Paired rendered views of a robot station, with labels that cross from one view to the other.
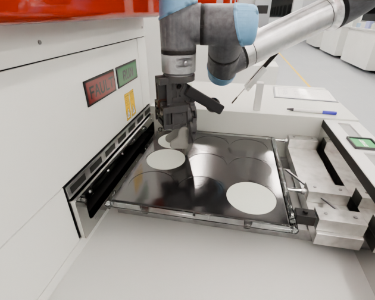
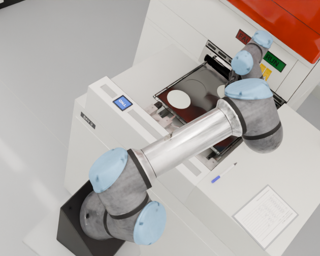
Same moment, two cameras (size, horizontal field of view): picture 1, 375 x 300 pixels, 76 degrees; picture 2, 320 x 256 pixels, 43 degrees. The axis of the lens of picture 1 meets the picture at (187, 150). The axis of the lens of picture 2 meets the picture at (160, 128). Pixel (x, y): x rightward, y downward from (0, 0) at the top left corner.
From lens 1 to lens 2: 1.70 m
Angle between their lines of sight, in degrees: 76
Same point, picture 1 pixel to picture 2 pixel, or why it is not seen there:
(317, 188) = (165, 120)
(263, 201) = (173, 100)
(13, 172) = (202, 17)
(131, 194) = (206, 69)
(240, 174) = (195, 108)
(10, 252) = (188, 27)
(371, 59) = not seen: outside the picture
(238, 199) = (180, 94)
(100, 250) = (192, 66)
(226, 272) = (158, 89)
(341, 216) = (147, 109)
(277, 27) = not seen: hidden behind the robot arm
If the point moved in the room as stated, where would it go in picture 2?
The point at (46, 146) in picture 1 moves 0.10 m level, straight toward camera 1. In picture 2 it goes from (213, 24) to (191, 20)
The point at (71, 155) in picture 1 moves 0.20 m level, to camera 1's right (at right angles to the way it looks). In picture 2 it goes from (217, 37) to (197, 60)
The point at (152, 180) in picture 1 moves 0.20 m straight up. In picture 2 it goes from (212, 79) to (228, 46)
